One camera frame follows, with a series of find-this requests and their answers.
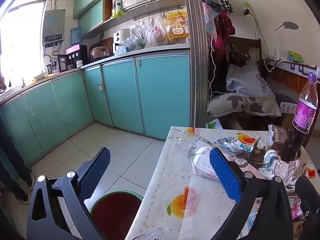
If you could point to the patterned flat box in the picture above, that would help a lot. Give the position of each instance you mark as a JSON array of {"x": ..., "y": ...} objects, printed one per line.
[{"x": 287, "y": 107}]

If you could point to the brown snack packet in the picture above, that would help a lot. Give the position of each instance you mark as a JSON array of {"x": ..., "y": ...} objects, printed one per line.
[{"x": 280, "y": 140}]

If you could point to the blue white snack wrapper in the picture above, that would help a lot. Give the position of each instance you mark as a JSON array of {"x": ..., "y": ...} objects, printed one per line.
[{"x": 232, "y": 143}]

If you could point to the clear hanging plastic bags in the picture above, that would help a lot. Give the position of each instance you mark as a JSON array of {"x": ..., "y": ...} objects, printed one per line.
[{"x": 152, "y": 32}]

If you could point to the teal lower kitchen cabinets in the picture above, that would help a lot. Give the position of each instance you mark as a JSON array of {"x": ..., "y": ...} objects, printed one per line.
[{"x": 160, "y": 92}]

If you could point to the metal sliding door frame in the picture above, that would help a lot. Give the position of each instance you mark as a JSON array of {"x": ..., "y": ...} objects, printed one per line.
[{"x": 197, "y": 67}]

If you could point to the green yellow box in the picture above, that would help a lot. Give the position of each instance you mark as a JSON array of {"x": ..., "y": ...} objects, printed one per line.
[{"x": 296, "y": 56}]

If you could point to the white milk carton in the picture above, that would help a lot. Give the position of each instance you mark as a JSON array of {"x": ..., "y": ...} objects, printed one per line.
[{"x": 202, "y": 166}]

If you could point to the green blue box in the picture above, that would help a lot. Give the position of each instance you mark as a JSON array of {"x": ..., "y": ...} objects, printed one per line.
[{"x": 213, "y": 124}]

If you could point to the wooden board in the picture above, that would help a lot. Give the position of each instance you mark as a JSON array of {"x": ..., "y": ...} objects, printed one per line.
[{"x": 106, "y": 43}]

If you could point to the black wall charger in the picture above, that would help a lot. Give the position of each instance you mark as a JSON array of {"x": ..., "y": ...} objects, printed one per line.
[{"x": 247, "y": 11}]

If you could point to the dark wooden sideboard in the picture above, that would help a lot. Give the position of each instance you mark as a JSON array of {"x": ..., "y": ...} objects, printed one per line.
[{"x": 285, "y": 76}]

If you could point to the rice cooker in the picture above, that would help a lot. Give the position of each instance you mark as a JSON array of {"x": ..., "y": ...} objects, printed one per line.
[{"x": 98, "y": 53}]

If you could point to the fruit print tablecloth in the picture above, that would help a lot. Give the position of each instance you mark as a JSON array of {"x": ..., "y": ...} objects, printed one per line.
[{"x": 170, "y": 170}]

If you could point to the white kitchen appliance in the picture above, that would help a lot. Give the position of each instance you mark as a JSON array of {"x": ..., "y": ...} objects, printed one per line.
[{"x": 121, "y": 36}]

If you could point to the green white packet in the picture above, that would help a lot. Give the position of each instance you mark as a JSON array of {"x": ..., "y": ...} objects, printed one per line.
[{"x": 117, "y": 5}]

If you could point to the dark wooden chair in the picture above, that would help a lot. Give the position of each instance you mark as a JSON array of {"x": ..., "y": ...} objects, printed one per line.
[{"x": 246, "y": 43}]

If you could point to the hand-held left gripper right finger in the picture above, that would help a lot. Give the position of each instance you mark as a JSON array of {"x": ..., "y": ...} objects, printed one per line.
[{"x": 223, "y": 172}]

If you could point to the red garment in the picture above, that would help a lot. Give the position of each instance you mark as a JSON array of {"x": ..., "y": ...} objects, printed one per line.
[{"x": 223, "y": 30}]

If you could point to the purple label soda bottle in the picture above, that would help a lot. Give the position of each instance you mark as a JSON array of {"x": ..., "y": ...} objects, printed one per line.
[{"x": 305, "y": 115}]

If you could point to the metal hanging rail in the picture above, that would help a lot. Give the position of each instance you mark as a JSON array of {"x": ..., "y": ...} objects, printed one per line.
[{"x": 160, "y": 12}]

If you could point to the brown drink carton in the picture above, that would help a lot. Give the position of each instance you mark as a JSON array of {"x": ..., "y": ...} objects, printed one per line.
[{"x": 256, "y": 155}]

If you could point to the bubble wrap bag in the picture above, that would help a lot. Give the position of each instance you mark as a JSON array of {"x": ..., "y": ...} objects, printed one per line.
[{"x": 245, "y": 82}]

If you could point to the purple pattern table runner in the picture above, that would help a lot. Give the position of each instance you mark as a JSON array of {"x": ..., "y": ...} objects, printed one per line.
[{"x": 303, "y": 68}]

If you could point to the white plastic bag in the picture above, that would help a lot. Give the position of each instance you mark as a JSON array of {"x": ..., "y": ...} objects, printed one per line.
[{"x": 130, "y": 46}]

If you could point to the black printed cloth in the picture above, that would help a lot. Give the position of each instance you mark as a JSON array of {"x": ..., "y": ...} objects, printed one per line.
[{"x": 226, "y": 2}]

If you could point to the small black appliance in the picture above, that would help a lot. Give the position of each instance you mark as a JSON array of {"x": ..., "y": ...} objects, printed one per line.
[{"x": 62, "y": 63}]

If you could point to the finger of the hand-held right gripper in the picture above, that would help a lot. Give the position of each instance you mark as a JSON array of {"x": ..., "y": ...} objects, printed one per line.
[{"x": 312, "y": 192}]

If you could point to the grey wall decal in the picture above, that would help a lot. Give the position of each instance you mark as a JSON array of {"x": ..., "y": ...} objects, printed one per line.
[{"x": 290, "y": 25}]

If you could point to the leaf pattern cushion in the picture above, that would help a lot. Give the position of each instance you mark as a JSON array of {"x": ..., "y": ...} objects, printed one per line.
[{"x": 240, "y": 105}]

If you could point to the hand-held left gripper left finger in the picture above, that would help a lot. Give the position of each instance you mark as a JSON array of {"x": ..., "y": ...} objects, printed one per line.
[{"x": 96, "y": 172}]

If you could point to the checked pink blue cloth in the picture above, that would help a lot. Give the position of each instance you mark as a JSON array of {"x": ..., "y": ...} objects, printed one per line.
[{"x": 211, "y": 7}]

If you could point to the clear plastic bottle white cap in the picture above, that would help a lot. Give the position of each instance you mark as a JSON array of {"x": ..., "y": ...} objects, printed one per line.
[{"x": 186, "y": 141}]

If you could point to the green waste bin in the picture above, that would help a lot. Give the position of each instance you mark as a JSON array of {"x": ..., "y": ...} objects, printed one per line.
[{"x": 115, "y": 212}]

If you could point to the pink black water dispenser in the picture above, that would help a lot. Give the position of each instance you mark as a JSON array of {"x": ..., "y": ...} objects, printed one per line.
[{"x": 77, "y": 55}]

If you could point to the blue water jug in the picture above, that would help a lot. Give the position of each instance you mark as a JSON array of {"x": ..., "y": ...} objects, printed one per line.
[{"x": 76, "y": 36}]

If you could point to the yellow wet wipes packet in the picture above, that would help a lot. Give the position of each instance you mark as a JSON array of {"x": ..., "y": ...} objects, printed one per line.
[{"x": 177, "y": 25}]

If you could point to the printed paper wrapper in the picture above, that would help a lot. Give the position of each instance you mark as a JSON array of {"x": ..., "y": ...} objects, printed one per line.
[{"x": 287, "y": 170}]

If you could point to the silver water heater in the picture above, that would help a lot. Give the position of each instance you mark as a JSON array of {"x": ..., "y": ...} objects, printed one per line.
[{"x": 53, "y": 27}]

